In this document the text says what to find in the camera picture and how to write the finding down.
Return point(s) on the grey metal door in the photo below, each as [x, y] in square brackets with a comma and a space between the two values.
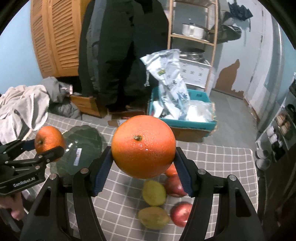
[272, 69]

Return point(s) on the wooden louvered cabinet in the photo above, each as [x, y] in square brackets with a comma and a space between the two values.
[57, 34]

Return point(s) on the flat brown cardboard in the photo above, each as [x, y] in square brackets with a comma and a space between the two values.
[120, 117]

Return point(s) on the clear plastic bag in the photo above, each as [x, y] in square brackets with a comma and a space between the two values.
[200, 111]

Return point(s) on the white rice bag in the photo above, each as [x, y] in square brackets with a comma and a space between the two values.
[166, 76]

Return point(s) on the steel steamer pot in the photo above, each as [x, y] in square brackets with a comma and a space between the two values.
[192, 55]

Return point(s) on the metal cooking pot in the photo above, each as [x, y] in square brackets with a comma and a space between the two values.
[193, 30]

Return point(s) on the dark red apple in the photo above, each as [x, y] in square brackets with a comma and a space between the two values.
[174, 186]

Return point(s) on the wooden shelf rack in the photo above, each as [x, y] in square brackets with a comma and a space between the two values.
[214, 46]

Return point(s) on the metal shoe rack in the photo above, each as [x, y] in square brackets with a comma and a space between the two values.
[284, 148]

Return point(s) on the green glass plate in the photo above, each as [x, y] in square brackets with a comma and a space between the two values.
[81, 143]

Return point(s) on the small orange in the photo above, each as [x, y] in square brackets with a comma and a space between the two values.
[171, 171]
[49, 138]

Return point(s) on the grey checkered sheet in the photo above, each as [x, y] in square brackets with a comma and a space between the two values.
[219, 162]

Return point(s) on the black hanging jacket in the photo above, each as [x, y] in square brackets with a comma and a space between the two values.
[115, 46]

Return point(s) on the group of shoes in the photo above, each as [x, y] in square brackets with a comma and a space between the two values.
[276, 139]

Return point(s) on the white printed storage box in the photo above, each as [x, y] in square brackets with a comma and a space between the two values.
[194, 73]

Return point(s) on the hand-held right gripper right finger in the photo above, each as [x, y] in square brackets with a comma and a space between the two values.
[182, 176]

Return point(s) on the grey hanging bag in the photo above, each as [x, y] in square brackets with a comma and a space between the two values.
[229, 30]

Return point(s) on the person's left hand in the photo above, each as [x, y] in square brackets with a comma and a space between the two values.
[11, 204]

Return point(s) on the white towel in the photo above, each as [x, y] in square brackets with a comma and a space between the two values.
[20, 106]

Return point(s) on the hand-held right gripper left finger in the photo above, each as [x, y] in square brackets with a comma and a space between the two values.
[104, 171]

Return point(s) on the large orange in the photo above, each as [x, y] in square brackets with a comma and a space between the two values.
[143, 146]

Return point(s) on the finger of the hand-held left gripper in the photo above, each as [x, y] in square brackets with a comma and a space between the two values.
[50, 154]
[27, 144]

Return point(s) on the blue cardboard box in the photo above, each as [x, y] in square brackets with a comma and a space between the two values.
[194, 126]

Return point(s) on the grey jacket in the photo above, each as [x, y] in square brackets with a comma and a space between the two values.
[57, 102]

